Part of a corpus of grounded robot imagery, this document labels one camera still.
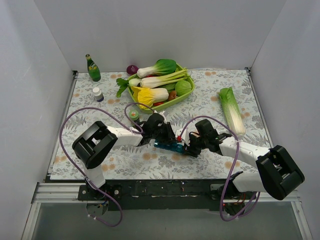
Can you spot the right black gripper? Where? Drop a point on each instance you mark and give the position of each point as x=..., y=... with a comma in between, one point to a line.
x=194, y=146

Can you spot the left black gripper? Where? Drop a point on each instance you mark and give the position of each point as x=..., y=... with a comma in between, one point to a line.
x=169, y=133

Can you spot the teal weekly pill organizer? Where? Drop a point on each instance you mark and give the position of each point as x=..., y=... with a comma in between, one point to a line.
x=174, y=147

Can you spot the green pill bottle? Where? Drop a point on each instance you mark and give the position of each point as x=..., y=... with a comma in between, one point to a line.
x=134, y=117

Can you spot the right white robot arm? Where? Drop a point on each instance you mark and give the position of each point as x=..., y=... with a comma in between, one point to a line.
x=277, y=173

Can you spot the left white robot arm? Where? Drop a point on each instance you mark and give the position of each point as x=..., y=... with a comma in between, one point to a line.
x=93, y=146

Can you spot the green plastic basket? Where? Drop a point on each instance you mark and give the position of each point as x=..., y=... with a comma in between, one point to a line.
x=166, y=104

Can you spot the brown mushroom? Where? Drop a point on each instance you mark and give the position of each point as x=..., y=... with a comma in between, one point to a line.
x=172, y=95

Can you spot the yellow cabbage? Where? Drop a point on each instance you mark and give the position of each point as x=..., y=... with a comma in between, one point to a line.
x=149, y=96

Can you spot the napa cabbage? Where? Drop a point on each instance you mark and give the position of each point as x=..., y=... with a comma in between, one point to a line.
x=232, y=112

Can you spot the round green cabbage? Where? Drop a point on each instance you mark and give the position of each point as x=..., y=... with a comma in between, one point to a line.
x=182, y=87

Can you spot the celery stalk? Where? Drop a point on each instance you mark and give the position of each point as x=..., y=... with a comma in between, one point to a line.
x=150, y=82

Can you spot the floral table mat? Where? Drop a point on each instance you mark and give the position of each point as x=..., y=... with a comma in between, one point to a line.
x=149, y=162

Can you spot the bok choy top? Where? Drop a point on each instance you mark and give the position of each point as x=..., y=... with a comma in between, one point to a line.
x=160, y=68

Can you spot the purple onion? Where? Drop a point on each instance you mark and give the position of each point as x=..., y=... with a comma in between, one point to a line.
x=132, y=69

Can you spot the white pill bottle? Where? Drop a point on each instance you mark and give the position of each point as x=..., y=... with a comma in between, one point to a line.
x=97, y=94

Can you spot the green glass bottle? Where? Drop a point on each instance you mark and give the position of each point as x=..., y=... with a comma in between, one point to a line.
x=92, y=69

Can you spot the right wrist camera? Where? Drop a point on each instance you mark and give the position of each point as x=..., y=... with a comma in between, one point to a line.
x=182, y=136

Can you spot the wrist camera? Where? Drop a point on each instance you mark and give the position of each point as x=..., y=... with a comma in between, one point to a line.
x=160, y=115
x=182, y=136

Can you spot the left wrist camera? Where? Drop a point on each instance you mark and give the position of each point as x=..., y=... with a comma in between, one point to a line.
x=160, y=115

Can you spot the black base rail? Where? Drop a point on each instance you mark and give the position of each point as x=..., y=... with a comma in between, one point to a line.
x=156, y=194

